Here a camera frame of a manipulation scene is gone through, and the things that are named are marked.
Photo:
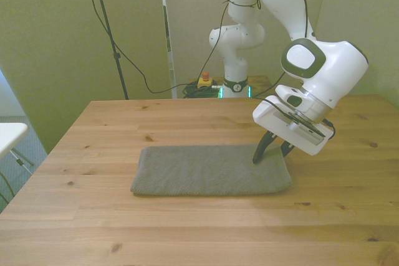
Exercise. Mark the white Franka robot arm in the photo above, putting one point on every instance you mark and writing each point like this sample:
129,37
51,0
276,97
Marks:
336,69

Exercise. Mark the white folding table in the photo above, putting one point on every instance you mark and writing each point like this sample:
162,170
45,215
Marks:
11,135

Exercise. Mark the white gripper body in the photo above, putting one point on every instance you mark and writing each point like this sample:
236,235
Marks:
274,119

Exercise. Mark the yellow emergency stop button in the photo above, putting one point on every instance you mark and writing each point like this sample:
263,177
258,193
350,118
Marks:
205,81

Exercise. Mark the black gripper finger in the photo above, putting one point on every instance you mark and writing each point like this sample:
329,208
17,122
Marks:
286,149
258,152

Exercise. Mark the grey towel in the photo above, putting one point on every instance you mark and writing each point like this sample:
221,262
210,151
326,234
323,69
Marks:
202,171

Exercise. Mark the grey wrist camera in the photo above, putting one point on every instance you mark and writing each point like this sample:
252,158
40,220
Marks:
307,129

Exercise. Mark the white vertical panel frame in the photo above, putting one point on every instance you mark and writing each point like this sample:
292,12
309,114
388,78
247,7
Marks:
170,69

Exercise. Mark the small wooden side table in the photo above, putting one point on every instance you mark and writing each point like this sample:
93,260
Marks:
262,83

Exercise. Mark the black tripod stand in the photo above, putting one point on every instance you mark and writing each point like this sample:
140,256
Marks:
107,23

